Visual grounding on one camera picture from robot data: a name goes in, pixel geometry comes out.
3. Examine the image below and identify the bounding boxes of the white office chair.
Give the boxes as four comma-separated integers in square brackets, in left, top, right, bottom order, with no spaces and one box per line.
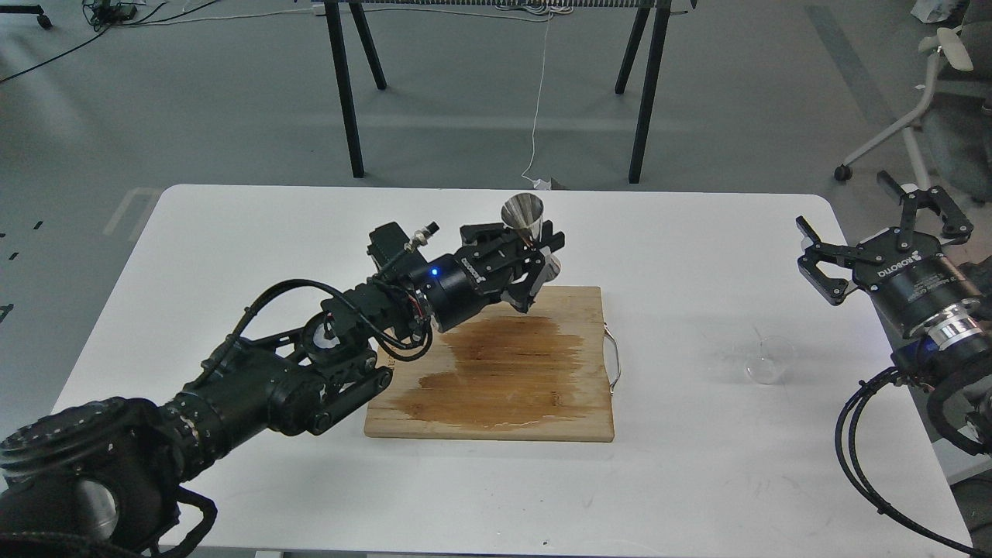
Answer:
[833,1,991,204]

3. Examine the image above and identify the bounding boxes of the black legged background table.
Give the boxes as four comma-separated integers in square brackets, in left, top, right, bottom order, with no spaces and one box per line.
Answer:
[314,0,698,184]

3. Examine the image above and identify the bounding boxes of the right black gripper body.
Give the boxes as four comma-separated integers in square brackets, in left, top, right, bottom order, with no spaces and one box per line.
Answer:
[852,232,981,339]

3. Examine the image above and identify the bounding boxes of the clear glass cup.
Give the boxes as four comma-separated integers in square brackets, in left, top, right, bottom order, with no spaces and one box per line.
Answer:
[745,325,797,386]

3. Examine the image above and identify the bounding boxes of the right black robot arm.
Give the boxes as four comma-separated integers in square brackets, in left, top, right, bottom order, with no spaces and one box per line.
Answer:
[796,170,991,557]

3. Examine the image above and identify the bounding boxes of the white hanging cable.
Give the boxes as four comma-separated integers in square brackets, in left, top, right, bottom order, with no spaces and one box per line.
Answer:
[521,12,553,189]

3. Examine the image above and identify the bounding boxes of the wooden cutting board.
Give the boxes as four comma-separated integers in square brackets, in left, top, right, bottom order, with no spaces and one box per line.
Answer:
[363,286,615,443]

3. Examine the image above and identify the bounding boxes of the steel double jigger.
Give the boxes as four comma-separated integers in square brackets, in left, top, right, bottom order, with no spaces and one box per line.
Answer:
[501,193,561,290]

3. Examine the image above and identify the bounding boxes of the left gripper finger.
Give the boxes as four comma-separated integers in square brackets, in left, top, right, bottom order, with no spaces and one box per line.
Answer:
[504,220,566,313]
[460,222,524,252]

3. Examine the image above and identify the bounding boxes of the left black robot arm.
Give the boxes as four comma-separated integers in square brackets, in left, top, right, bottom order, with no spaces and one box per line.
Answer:
[2,222,566,557]

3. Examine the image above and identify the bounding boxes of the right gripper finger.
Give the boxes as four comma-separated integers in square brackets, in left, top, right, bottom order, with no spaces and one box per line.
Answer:
[796,216,877,306]
[877,172,974,252]

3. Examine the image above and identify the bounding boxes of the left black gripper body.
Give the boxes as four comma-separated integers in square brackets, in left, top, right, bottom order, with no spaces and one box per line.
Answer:
[422,243,528,333]

